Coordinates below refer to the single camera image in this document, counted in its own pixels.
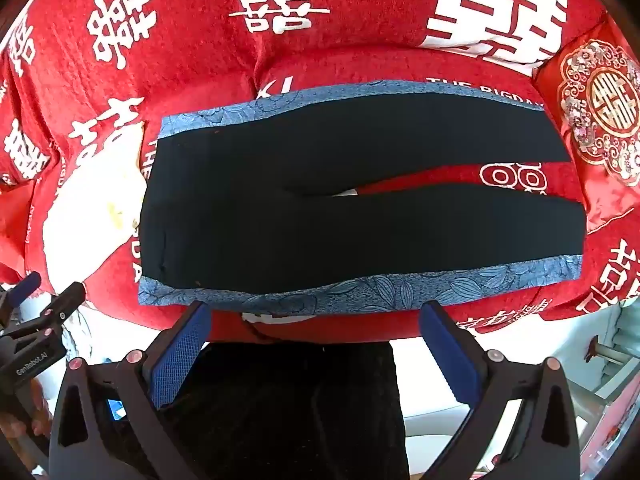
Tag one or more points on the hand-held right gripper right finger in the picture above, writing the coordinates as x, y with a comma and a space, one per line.
450, 355

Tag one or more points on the black pants with blue trim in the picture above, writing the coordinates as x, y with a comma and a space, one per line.
325, 240

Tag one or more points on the cream white cloth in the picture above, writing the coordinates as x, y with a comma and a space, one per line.
85, 220

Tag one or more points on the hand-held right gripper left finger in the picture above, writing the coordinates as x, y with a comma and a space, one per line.
180, 355

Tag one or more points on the red embroidered pillow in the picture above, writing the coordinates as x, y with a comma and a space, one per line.
610, 100

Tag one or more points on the pale furniture frame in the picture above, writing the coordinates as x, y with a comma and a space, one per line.
615, 355

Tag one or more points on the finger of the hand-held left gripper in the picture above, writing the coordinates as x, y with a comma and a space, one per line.
62, 305
24, 286

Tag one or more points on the person's left hand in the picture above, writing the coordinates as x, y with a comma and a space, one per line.
35, 407

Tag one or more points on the red printed blanket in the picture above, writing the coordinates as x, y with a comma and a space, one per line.
350, 35

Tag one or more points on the person's black clothing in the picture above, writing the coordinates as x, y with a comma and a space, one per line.
300, 410

